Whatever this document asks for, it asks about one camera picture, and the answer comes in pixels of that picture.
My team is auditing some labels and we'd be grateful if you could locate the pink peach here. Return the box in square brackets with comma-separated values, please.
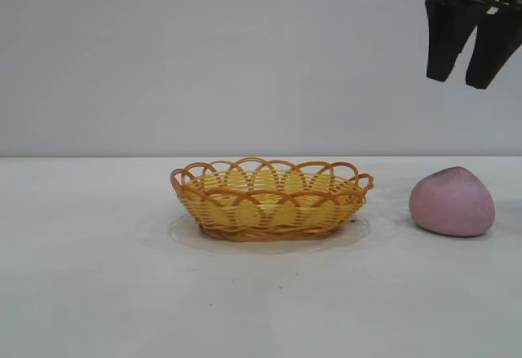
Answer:
[409, 165, 497, 237]

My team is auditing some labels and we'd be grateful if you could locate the clear plastic doily plate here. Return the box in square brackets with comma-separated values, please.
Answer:
[169, 213, 373, 255]

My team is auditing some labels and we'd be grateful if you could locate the yellow woven plastic basket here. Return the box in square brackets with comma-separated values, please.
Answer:
[170, 156, 374, 243]

